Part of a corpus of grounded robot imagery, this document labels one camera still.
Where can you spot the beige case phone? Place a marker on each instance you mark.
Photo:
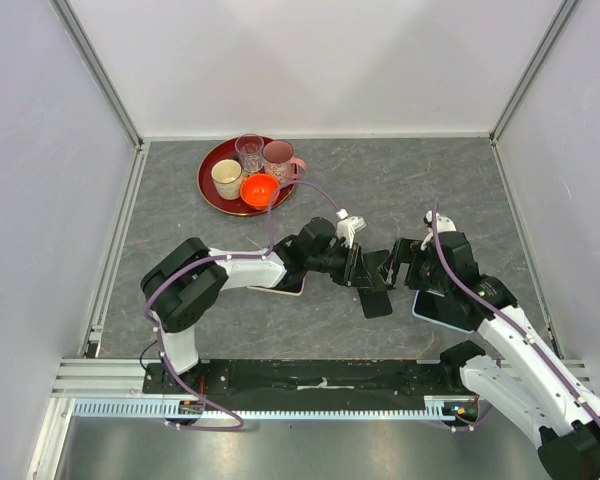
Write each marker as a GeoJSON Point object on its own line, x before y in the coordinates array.
{"type": "Point", "coordinates": [294, 289]}

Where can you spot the slotted cable duct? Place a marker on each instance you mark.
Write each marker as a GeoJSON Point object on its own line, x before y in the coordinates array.
{"type": "Point", "coordinates": [176, 410]}

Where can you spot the blue case phone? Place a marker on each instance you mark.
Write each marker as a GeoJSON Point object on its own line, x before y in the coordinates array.
{"type": "Point", "coordinates": [441, 310]}

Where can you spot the black folding phone stand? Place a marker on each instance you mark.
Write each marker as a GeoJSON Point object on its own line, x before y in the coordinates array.
{"type": "Point", "coordinates": [375, 304]}

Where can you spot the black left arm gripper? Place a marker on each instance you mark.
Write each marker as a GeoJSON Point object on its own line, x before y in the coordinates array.
{"type": "Point", "coordinates": [341, 276]}

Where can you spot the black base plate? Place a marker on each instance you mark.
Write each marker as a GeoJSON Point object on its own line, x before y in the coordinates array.
{"type": "Point", "coordinates": [330, 384]}

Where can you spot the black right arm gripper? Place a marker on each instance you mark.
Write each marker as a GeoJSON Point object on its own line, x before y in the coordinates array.
{"type": "Point", "coordinates": [406, 251]}

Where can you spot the cream ceramic cup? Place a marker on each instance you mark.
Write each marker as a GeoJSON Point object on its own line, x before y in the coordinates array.
{"type": "Point", "coordinates": [227, 177]}

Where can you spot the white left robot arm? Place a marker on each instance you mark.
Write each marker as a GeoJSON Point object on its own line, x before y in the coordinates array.
{"type": "Point", "coordinates": [186, 283]}

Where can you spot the pink mug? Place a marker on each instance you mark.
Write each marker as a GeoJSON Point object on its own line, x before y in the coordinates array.
{"type": "Point", "coordinates": [281, 162]}

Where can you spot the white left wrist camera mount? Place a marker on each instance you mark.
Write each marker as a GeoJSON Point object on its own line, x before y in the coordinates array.
{"type": "Point", "coordinates": [347, 227]}

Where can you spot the clear drinking glass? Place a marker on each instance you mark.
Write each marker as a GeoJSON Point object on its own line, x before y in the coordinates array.
{"type": "Point", "coordinates": [249, 148]}

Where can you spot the orange plastic bowl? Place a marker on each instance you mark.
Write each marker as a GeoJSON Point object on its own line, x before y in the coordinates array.
{"type": "Point", "coordinates": [258, 190]}

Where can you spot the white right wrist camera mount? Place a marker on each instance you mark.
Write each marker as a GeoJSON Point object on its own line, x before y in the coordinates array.
{"type": "Point", "coordinates": [443, 224]}

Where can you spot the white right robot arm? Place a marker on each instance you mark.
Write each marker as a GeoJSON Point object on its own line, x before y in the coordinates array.
{"type": "Point", "coordinates": [539, 395]}

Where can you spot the red round tray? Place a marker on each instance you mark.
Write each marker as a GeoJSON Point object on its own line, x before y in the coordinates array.
{"type": "Point", "coordinates": [238, 207]}

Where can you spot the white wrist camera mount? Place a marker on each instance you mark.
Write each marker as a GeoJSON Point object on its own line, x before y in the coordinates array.
{"type": "Point", "coordinates": [443, 224]}
{"type": "Point", "coordinates": [347, 227]}

